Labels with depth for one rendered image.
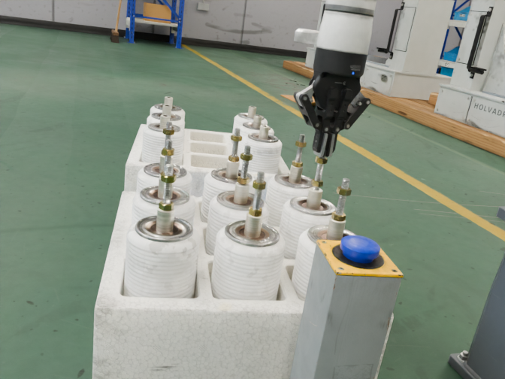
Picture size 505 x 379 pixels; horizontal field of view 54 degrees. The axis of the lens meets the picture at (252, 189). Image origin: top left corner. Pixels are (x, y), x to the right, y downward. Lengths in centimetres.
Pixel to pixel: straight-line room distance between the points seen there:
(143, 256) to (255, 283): 15
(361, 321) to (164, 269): 25
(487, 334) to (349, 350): 42
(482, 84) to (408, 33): 78
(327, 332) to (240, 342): 18
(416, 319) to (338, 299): 59
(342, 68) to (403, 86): 317
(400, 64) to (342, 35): 318
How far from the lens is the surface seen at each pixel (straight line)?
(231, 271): 65
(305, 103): 73
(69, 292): 100
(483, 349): 93
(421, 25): 390
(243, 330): 66
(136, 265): 65
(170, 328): 65
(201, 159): 125
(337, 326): 52
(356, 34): 72
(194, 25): 690
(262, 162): 116
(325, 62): 73
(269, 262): 65
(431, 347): 101
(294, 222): 77
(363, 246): 51
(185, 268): 65
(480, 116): 312
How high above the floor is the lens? 53
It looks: 20 degrees down
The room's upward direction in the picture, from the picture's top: 8 degrees clockwise
